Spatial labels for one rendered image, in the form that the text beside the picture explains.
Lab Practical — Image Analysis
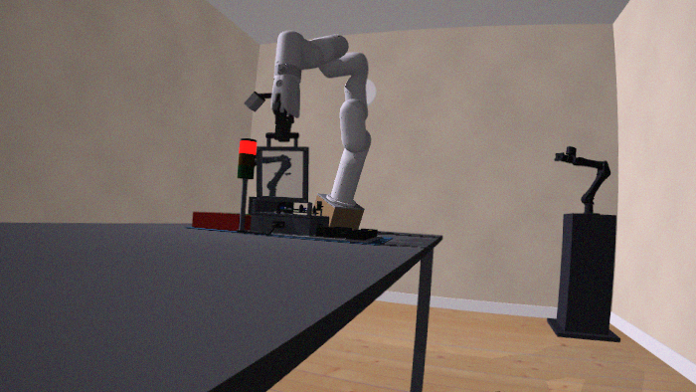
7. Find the red open-top bin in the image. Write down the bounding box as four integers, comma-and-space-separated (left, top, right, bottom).
192, 212, 251, 231

